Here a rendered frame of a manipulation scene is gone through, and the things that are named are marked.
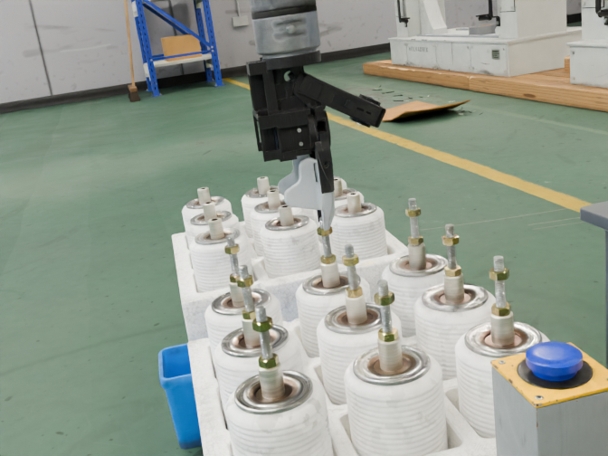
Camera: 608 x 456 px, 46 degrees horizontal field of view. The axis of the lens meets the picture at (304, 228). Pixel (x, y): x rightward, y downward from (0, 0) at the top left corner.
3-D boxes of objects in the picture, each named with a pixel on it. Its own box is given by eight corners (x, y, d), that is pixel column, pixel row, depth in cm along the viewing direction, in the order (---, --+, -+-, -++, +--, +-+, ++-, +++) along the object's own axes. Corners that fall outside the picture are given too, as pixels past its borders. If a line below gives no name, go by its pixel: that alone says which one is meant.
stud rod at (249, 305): (249, 328, 80) (238, 264, 78) (258, 327, 80) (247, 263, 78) (248, 332, 79) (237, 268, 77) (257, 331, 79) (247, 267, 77)
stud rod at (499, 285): (506, 330, 72) (502, 259, 69) (496, 328, 72) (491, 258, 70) (508, 326, 72) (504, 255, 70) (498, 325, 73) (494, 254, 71)
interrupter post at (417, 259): (420, 263, 96) (417, 240, 95) (431, 268, 94) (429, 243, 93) (405, 268, 95) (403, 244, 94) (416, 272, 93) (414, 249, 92)
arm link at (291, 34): (310, 11, 87) (323, 10, 79) (315, 50, 88) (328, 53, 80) (249, 20, 86) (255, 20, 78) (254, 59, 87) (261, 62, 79)
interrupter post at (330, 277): (318, 288, 93) (315, 263, 92) (331, 280, 95) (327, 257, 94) (332, 290, 91) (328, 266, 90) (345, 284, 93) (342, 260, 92)
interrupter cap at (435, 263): (422, 253, 100) (422, 249, 100) (460, 267, 93) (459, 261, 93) (378, 269, 96) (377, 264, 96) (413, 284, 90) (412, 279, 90)
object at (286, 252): (321, 306, 131) (308, 211, 126) (335, 327, 122) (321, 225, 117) (270, 317, 130) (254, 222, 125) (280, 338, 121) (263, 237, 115)
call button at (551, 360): (564, 358, 56) (563, 335, 56) (593, 383, 52) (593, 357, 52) (517, 370, 56) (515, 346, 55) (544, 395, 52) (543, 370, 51)
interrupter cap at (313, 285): (290, 290, 93) (289, 286, 93) (329, 270, 98) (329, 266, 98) (333, 302, 88) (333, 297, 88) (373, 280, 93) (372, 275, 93)
